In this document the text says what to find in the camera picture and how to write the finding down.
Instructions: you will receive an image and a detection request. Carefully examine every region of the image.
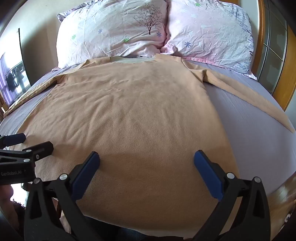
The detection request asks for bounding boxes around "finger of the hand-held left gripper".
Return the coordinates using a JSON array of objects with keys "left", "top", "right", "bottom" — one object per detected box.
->
[
  {"left": 0, "top": 133, "right": 26, "bottom": 149},
  {"left": 22, "top": 141, "right": 54, "bottom": 163}
]

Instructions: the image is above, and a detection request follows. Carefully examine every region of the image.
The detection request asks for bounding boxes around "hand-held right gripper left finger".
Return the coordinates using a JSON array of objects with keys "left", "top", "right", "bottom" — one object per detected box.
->
[{"left": 24, "top": 151, "right": 100, "bottom": 241}]

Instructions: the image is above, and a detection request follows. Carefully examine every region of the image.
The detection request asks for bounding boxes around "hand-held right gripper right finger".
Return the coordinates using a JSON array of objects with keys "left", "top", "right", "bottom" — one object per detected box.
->
[{"left": 190, "top": 150, "right": 271, "bottom": 241}]

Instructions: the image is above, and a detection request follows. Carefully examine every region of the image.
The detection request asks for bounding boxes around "tan long-sleeve shirt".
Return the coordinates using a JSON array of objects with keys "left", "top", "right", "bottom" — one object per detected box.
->
[{"left": 3, "top": 54, "right": 296, "bottom": 240}]

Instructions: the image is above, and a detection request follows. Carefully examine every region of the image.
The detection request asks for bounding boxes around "person's left hand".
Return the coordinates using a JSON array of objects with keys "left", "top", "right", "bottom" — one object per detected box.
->
[{"left": 0, "top": 184, "right": 20, "bottom": 232}]

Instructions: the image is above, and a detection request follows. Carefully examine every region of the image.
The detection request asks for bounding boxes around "grey bed sheet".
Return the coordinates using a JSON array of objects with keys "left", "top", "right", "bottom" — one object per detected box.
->
[{"left": 0, "top": 58, "right": 296, "bottom": 195}]

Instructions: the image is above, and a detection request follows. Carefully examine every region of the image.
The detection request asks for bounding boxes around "window with purple curtain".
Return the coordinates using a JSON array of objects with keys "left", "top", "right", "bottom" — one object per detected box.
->
[{"left": 0, "top": 29, "right": 31, "bottom": 106}]

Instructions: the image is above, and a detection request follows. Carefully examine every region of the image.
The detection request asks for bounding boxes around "pink floral pillow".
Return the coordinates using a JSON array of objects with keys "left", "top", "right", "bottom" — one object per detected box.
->
[{"left": 161, "top": 0, "right": 258, "bottom": 80}]

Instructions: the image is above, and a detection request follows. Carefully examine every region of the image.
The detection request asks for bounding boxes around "wooden headboard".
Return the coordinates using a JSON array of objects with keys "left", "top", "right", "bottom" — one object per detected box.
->
[{"left": 236, "top": 0, "right": 296, "bottom": 112}]

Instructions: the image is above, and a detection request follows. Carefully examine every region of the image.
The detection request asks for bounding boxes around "tree print floral pillow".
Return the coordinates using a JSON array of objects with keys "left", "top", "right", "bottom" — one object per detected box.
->
[{"left": 57, "top": 0, "right": 168, "bottom": 68}]

